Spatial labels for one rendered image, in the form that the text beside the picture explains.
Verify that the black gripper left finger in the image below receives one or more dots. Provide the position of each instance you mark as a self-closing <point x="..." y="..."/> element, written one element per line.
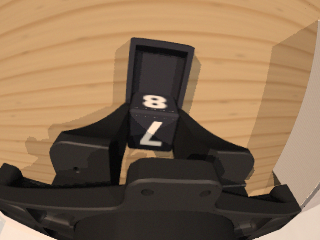
<point x="91" y="155"/>

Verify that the black cube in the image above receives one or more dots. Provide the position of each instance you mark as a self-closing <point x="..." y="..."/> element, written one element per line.
<point x="153" y="121"/>

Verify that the black open tray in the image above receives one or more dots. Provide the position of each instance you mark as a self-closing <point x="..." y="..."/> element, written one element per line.
<point x="158" y="67"/>

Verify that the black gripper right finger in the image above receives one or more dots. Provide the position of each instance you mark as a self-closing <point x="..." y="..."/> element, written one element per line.
<point x="233" y="162"/>

